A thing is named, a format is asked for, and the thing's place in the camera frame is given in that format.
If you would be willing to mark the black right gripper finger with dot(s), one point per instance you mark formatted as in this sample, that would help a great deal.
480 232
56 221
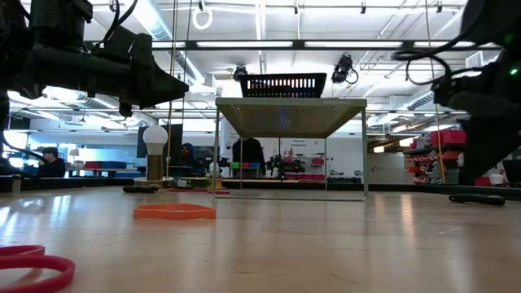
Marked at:
476 163
500 158

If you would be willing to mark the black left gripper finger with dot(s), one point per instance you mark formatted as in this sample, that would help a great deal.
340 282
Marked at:
167 95
167 80

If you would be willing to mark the yellow green crayon box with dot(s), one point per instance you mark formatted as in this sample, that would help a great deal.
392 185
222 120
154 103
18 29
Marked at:
195 183

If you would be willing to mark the red rubber band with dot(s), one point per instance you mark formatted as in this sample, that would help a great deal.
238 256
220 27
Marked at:
183 190
40 260

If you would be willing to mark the orange rubber band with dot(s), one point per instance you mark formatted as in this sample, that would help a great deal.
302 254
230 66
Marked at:
175 212

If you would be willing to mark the black slotted plastic basket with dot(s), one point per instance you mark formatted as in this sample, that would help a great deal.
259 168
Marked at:
285 93

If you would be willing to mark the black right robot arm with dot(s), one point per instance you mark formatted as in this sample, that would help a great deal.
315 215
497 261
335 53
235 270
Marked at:
496 24

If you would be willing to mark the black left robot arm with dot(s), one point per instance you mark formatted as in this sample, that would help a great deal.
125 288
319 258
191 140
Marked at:
24 61

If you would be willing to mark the dark monitor screen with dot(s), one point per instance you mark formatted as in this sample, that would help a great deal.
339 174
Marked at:
513 171

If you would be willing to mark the white cup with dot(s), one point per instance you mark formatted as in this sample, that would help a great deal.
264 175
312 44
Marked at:
497 180

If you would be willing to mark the storage rack with assorted bins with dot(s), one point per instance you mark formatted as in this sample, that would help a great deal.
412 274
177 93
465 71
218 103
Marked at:
447 137

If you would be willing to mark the white bulb lamp wooden base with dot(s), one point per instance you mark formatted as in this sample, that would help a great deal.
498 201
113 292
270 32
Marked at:
154 138

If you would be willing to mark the person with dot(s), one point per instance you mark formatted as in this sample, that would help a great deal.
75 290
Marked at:
53 164
189 158
248 152

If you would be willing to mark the small white table lamp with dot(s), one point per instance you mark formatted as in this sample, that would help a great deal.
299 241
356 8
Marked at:
74 153

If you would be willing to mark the small white round object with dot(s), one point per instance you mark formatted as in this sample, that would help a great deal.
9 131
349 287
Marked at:
214 169

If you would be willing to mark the pale green perforated shelf riser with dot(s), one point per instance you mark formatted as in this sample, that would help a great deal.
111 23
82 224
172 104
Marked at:
291 116

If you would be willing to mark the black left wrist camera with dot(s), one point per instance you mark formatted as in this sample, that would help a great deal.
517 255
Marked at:
126 45

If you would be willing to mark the dark wall panel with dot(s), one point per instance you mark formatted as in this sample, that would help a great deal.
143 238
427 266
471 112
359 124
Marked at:
175 140

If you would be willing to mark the black ceiling camera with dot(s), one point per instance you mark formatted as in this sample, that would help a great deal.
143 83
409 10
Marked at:
239 71
341 67

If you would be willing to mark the black overhead frame bar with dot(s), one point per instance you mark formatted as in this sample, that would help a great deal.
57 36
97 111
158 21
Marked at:
244 45

